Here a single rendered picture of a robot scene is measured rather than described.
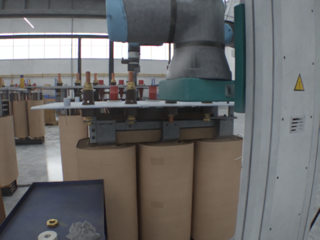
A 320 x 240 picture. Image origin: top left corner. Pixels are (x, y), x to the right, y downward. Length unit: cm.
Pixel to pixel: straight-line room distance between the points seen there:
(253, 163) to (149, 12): 47
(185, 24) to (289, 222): 69
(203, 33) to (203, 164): 128
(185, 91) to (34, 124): 668
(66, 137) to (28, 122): 428
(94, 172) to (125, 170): 21
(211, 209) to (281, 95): 138
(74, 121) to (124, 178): 170
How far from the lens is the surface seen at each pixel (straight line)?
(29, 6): 1030
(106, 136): 150
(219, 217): 195
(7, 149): 354
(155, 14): 61
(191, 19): 62
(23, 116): 722
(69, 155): 320
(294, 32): 72
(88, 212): 115
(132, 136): 161
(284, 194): 75
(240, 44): 65
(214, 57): 61
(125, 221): 170
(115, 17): 61
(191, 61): 60
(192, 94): 56
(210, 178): 178
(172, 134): 158
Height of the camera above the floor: 142
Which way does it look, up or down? 6 degrees down
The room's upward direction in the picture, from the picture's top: straight up
